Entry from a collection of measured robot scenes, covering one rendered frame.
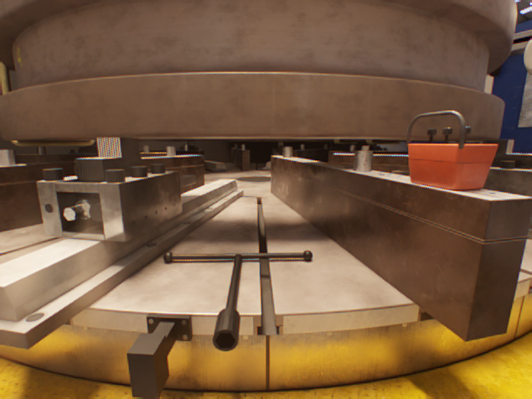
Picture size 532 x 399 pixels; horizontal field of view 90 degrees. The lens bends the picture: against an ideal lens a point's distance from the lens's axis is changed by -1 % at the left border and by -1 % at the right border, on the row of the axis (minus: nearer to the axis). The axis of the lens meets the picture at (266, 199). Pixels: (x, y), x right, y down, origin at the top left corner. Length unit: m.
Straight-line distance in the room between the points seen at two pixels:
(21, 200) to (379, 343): 2.05
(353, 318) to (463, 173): 0.52
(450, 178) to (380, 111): 0.66
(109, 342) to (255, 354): 0.49
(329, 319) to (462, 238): 0.43
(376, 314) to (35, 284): 1.01
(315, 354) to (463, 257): 0.54
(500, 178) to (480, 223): 1.17
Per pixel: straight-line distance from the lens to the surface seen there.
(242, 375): 1.06
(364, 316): 0.97
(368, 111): 1.41
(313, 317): 0.91
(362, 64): 1.58
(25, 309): 1.00
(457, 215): 0.86
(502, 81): 6.45
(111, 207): 1.10
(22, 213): 2.20
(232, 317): 0.80
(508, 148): 2.12
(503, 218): 0.85
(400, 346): 1.16
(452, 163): 0.88
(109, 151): 1.31
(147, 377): 0.83
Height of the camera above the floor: 0.81
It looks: 12 degrees down
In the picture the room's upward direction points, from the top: straight up
